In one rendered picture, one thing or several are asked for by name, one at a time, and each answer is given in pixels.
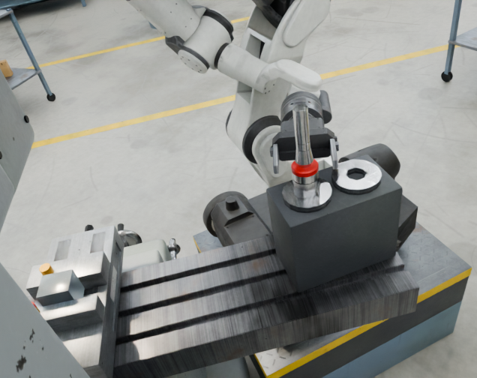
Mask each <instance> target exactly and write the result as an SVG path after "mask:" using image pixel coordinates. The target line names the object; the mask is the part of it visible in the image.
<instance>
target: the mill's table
mask: <svg viewBox="0 0 477 378"><path fill-rule="evenodd" d="M418 295H419V285H418V284H417V283H416V281H415V280H414V278H413V276H412V275H411V274H410V272H409V271H405V270H404V262H403V261H402V259H401V258H400V257H399V255H398V253H397V252H396V255H395V256H393V257H392V258H389V259H386V260H383V261H381V262H378V263H376V264H373V265H370V266H368V267H366V268H362V269H360V270H358V271H354V272H352V273H350V274H346V275H344V276H342V277H339V278H336V279H334V280H330V281H329V282H326V283H323V284H320V285H319V286H315V287H313V288H310V289H307V290H305V291H303V292H297V290H296V288H295V287H294V285H293V282H292V281H291V280H290V277H289V275H288V274H287V272H286V270H285V268H284V266H283V265H282V263H281V261H280V259H279V257H278V255H277V254H276V250H275V241H274V236H273V235H269V236H266V237H262V238H257V239H254V240H250V241H245V242H242V243H238V244H233V245H230V246H226V247H221V248H218V249H214V250H209V251H206V252H202V253H197V254H194V255H190V256H185V257H182V258H178V259H174V260H170V261H167V262H162V263H158V264H155V265H150V266H146V267H143V268H138V269H134V270H131V271H126V272H122V273H121V289H120V298H119V307H118V324H117V332H116V342H115V358H114V367H113V376H112V378H164V377H169V376H172V375H176V374H181V373H184V372H187V371H192V370H196V369H199V368H204V367H207V366H210V365H215V364H218V363H221V362H227V361H229V360H233V359H238V358H241V357H244V356H249V355H253V354H256V353H261V352H264V351H267V350H272V349H275V348H278V347H284V346H286V345H290V344H295V343H298V342H301V341H306V340H310V339H313V338H318V337H321V336H324V335H329V334H332V333H335V332H341V331H343V330H347V329H352V328H355V327H358V326H363V325H367V324H370V323H375V322H378V321H381V320H386V319H389V318H392V317H398V316H400V315H404V314H409V313H412V312H415V311H416V305H417V300H418Z"/></svg>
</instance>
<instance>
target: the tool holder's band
mask: <svg viewBox="0 0 477 378"><path fill-rule="evenodd" d="M291 169H292V173H293V174H294V175H296V176H298V177H309V176H313V175H314V174H316V173H317V172H318V170H319V164H318V162H317V160H315V159H313V162H312V163H311V165H310V166H309V167H308V168H301V167H299V165H298V164H297V163H296V162H295V161H293V162H292V165H291Z"/></svg>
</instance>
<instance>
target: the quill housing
mask: <svg viewBox="0 0 477 378"><path fill-rule="evenodd" d="M34 137H35V133H34V131H33V128H32V126H31V124H30V122H29V117H28V116H27V115H26V114H25V113H24V112H23V109H22V107H21V106H20V104H19V102H18V100H17V98H16V97H15V95H14V93H13V91H12V89H11V87H10V86H9V84H8V81H7V80H6V79H5V76H4V74H3V73H2V71H1V69H0V164H1V167H2V168H3V170H4V171H5V172H6V174H7V176H8V178H9V179H10V180H11V182H12V184H13V186H14V193H15V192H16V190H17V186H18V184H19V182H20V178H21V175H22V173H23V170H24V167H25V165H26V161H27V159H28V156H29V152H30V151H31V148H32V144H33V142H34Z"/></svg>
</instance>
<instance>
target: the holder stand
mask: <svg viewBox="0 0 477 378"><path fill-rule="evenodd" d="M319 189H320V191H319V194H318V195H317V196H315V197H314V198H311V199H301V198H298V197H297V196H296V195H295V194H294V190H293V180H291V181H287V182H284V183H282V184H278V185H275V186H273V187H269V188H267V189H266V193H267V198H268V207H269V212H270V217H271V226H272V231H273V236H274V245H275V250H276V254H277V256H278V257H279V259H280V261H281V263H282V265H283V267H284V268H285V270H286V272H287V274H288V275H289V278H290V280H291V281H292V283H293V285H294V287H295V288H296V290H297V292H298V293H300V292H303V291H305V290H309V289H310V288H313V287H316V286H319V285H320V284H324V283H326V282H329V281H332V280H334V279H336V278H339V277H342V276H344V275H348V274H350V273H352V272H355V271H358V270H360V269H363V268H366V267H368V266H371V265H373V264H376V263H379V262H381V261H383V260H387V259H389V258H392V257H394V256H395V255H396V247H397V240H398V226H399V219H400V211H401V197H402V190H403V188H402V187H401V186H400V185H399V184H398V183H397V182H396V181H395V180H394V179H393V178H392V177H391V176H390V175H389V174H388V173H387V172H386V171H385V170H384V169H383V168H382V167H381V166H380V165H378V164H377V163H376V162H375V161H374V160H373V159H372V158H371V157H370V156H369V155H368V154H366V155H363V156H361V157H357V158H355V159H352V160H346V161H344V162H342V163H339V164H338V168H337V169H333V167H332V166H330V167H328V168H325V169H322V170H320V171H319Z"/></svg>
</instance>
